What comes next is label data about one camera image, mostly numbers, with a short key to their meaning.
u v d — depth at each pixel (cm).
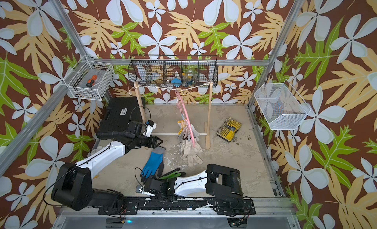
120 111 107
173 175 84
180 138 89
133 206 74
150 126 78
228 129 101
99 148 96
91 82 80
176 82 93
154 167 84
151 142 76
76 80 80
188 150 86
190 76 95
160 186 61
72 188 42
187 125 91
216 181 49
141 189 66
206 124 108
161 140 84
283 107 81
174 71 98
